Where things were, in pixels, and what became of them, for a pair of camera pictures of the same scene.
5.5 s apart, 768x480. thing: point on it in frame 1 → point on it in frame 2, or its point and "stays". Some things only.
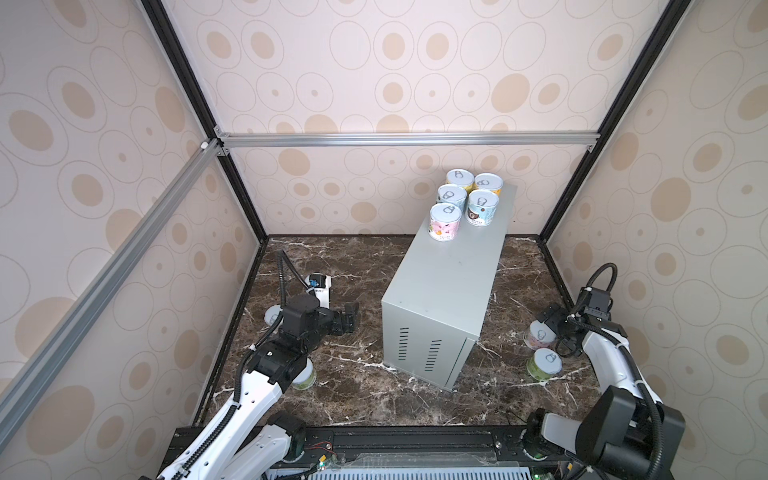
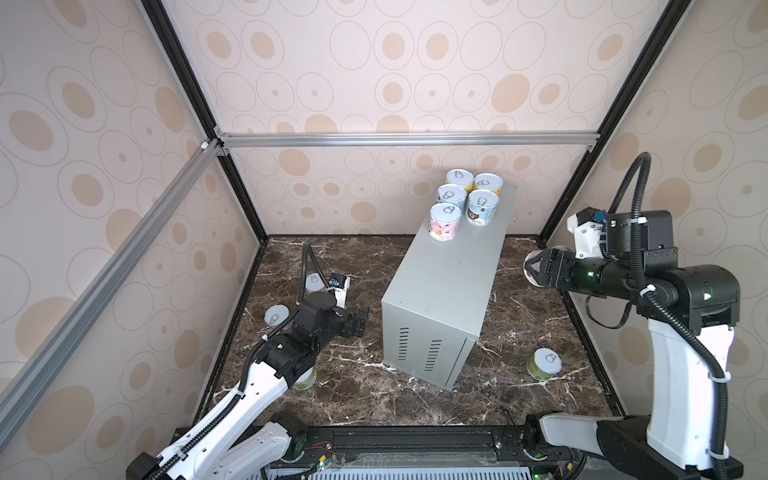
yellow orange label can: [489, 181] stays
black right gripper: [559, 322] → [565, 259]
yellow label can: [460, 177] stays
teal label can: [481, 207] stays
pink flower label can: [539, 336] → [536, 266]
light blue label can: [453, 194] stays
